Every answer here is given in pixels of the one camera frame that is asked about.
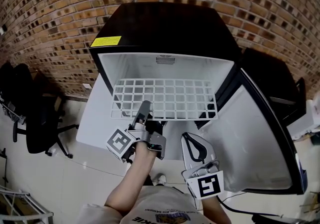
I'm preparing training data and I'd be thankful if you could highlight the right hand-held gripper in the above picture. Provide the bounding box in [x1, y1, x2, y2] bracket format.
[180, 132, 225, 200]

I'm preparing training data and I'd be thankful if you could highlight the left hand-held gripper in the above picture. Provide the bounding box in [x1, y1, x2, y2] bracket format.
[105, 100, 168, 164]

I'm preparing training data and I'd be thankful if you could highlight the white grid fridge shelf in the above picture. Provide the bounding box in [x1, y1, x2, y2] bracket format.
[109, 79, 219, 121]

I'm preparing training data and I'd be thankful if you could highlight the black mini fridge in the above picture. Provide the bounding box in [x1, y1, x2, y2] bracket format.
[88, 2, 308, 196]

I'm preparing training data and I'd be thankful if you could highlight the person's right forearm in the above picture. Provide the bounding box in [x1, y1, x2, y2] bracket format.
[201, 197, 232, 224]

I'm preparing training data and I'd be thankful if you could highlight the person's left forearm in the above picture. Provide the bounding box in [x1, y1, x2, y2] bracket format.
[104, 142, 157, 217]

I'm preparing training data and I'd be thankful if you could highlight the black fridge door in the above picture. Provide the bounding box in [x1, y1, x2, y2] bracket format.
[198, 68, 308, 196]

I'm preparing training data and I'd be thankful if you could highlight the person's white shoe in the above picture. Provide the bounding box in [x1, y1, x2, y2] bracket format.
[151, 173, 168, 187]

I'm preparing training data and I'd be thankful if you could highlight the white low platform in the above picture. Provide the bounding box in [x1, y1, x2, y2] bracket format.
[75, 72, 185, 162]

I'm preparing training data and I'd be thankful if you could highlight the person's printed beige shirt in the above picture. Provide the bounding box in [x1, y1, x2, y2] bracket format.
[77, 185, 209, 224]

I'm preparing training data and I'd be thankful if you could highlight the yellow warning label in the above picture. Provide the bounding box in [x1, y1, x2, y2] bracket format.
[90, 35, 123, 48]

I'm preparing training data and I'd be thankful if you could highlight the black cabinet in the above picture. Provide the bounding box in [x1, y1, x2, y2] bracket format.
[240, 47, 308, 127]

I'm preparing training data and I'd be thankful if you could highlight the white box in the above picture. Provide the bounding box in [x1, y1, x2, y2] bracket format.
[286, 98, 320, 140]

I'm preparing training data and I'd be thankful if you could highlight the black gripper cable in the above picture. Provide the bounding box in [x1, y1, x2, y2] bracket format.
[216, 195, 285, 218]

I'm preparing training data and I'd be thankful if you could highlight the metal frame rack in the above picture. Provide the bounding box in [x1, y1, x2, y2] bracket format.
[0, 185, 55, 224]

